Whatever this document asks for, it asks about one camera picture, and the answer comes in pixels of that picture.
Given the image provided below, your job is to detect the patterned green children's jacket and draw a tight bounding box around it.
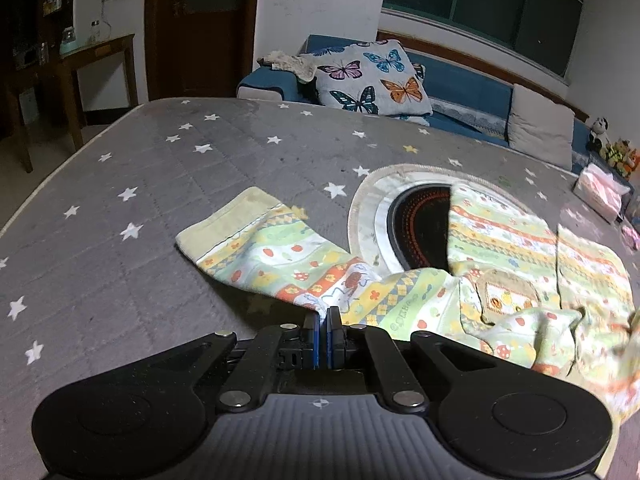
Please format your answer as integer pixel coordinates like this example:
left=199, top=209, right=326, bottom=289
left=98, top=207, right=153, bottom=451
left=177, top=184, right=639, bottom=421

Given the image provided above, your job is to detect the round black induction cooktop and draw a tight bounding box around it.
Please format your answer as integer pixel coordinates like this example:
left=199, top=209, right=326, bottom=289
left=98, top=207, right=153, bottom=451
left=374, top=182, right=450, bottom=272

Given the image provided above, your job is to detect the grey star tablecloth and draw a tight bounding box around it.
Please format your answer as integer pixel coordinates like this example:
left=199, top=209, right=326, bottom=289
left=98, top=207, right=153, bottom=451
left=1, top=99, right=639, bottom=479

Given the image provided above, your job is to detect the butterfly print pillow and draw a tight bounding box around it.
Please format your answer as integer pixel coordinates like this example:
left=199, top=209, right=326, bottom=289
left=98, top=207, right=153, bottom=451
left=303, top=39, right=433, bottom=116

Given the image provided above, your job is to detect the blue sofa bench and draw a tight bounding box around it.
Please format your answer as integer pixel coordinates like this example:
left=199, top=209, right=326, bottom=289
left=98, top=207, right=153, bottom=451
left=238, top=35, right=589, bottom=172

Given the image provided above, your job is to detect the beige crumpled cloth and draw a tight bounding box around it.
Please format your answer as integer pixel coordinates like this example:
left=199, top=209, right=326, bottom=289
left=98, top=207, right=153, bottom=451
left=257, top=50, right=317, bottom=84

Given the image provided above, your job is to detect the grey plain pillow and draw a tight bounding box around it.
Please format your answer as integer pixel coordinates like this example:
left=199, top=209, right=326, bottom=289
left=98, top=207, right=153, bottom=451
left=506, top=84, right=575, bottom=170

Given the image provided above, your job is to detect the pink tissue box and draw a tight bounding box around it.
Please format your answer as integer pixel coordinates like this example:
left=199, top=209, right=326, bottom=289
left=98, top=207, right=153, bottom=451
left=573, top=162, right=630, bottom=223

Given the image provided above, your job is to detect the yellow bear plush toy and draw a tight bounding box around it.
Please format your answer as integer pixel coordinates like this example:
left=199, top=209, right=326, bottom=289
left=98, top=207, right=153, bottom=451
left=600, top=139, right=630, bottom=176

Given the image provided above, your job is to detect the panda plush toy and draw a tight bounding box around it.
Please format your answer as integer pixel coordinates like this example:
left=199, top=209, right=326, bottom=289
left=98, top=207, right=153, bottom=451
left=586, top=117, right=610, bottom=153

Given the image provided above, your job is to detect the orange fox plush toy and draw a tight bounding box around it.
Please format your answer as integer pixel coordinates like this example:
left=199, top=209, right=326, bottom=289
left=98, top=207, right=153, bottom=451
left=623, top=148, right=640, bottom=180

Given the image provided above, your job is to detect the dark wooden door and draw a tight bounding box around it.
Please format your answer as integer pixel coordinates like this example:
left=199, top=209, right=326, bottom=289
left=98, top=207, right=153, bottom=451
left=144, top=0, right=257, bottom=100

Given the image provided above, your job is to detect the dark wooden side table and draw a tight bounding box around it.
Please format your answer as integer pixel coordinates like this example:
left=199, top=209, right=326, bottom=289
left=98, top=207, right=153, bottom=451
left=1, top=34, right=139, bottom=174

